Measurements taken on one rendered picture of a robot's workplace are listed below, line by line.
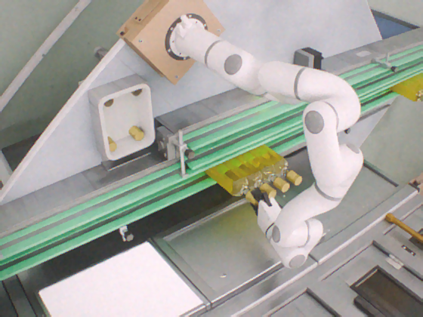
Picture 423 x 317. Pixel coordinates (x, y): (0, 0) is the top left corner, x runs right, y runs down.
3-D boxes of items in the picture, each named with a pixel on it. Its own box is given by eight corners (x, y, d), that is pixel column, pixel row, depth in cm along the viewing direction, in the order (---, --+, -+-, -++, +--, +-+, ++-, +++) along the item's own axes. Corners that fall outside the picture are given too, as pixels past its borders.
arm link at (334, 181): (306, 152, 126) (271, 167, 116) (339, 86, 114) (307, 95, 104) (350, 192, 119) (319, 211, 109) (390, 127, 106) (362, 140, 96)
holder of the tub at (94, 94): (99, 163, 160) (109, 174, 154) (87, 90, 144) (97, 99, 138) (143, 145, 167) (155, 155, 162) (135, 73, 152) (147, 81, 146)
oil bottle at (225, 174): (199, 168, 170) (237, 200, 156) (199, 155, 167) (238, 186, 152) (212, 163, 173) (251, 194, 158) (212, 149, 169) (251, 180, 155)
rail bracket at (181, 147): (168, 166, 160) (189, 186, 152) (163, 122, 150) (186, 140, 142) (175, 163, 161) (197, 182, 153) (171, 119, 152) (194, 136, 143)
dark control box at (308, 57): (293, 67, 194) (307, 75, 189) (294, 50, 190) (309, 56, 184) (307, 63, 198) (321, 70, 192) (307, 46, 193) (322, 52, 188)
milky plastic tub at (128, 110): (97, 150, 156) (108, 163, 150) (87, 90, 143) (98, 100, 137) (143, 132, 164) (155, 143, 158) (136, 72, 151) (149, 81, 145)
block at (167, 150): (155, 152, 164) (167, 162, 159) (153, 128, 158) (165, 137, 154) (165, 149, 165) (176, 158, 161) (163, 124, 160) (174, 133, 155)
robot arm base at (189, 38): (159, 29, 137) (189, 47, 127) (189, 3, 138) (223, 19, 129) (179, 63, 149) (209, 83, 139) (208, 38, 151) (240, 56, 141)
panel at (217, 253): (35, 296, 138) (79, 378, 115) (32, 290, 137) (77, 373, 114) (261, 189, 180) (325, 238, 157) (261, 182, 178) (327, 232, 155)
